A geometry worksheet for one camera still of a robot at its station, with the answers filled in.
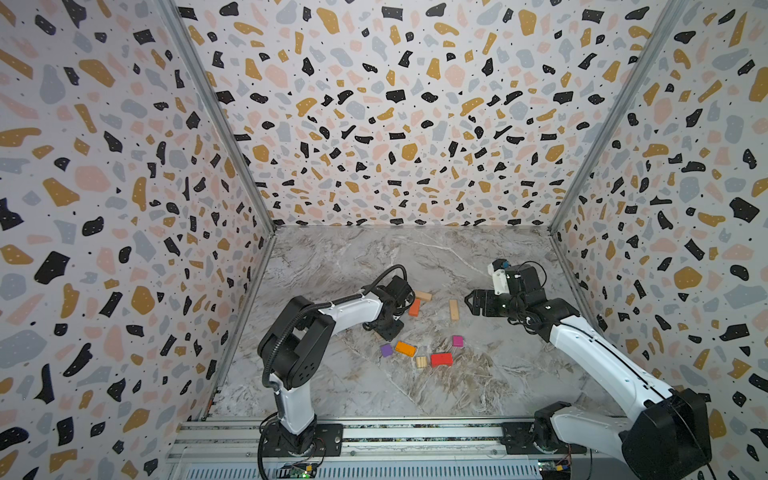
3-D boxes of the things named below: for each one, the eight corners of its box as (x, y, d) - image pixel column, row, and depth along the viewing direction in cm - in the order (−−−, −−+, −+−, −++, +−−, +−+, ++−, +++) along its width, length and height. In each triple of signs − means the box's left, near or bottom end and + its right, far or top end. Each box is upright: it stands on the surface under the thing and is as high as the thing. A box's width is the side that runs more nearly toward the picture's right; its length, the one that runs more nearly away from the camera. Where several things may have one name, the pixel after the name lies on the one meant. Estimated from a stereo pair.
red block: (430, 367, 88) (431, 364, 86) (429, 355, 90) (430, 352, 89) (452, 367, 88) (453, 364, 86) (451, 355, 90) (452, 352, 89)
